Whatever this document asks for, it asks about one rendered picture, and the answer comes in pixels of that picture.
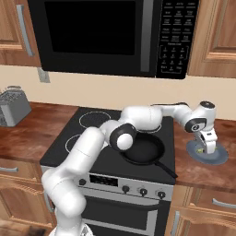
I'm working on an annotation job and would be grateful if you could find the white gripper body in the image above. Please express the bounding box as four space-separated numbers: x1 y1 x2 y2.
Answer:
203 132 218 155

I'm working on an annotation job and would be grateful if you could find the black frying pan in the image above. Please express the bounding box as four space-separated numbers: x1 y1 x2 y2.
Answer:
119 132 180 180

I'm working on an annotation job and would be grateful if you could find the grey-blue round plate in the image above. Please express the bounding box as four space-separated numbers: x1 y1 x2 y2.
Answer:
185 137 230 166

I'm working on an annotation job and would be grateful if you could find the wooden drawer front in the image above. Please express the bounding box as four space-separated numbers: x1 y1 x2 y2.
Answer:
187 186 236 218
0 158 42 183

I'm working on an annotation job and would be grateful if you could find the wooden base cupboard door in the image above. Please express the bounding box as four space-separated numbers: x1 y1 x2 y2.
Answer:
0 177 57 229
165 205 236 236

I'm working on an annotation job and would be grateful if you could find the black and silver stove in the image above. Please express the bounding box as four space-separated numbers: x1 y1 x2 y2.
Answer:
39 106 177 236

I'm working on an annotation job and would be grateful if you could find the black oven door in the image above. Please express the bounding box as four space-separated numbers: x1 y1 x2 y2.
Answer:
80 195 171 236

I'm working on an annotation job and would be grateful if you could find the black microwave oven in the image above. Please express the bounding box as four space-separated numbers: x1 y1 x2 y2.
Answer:
26 0 200 80

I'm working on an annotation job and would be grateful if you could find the black microwave door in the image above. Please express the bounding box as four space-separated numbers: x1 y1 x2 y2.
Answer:
27 0 163 78

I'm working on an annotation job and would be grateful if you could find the silver toaster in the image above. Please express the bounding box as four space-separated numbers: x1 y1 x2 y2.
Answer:
0 85 33 128

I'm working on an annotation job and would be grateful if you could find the silver drawer handle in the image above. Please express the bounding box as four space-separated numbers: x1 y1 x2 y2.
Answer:
0 166 19 173
211 197 236 210

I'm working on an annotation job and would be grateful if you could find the silver cupboard handle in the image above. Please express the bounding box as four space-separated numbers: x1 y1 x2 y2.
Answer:
42 191 55 214
170 209 182 236
16 4 35 58

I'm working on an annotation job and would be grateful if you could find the silver oven door handle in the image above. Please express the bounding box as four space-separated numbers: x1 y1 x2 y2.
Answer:
83 196 161 212

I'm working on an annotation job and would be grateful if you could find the wooden wall cupboard door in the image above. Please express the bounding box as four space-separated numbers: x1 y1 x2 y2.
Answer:
186 0 236 79
0 0 42 68

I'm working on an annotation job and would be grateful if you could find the grey microwave door handle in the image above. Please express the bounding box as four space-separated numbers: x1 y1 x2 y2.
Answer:
140 0 155 73

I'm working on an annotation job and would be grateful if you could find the grey wall outlet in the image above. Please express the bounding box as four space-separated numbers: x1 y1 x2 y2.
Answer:
37 67 52 84

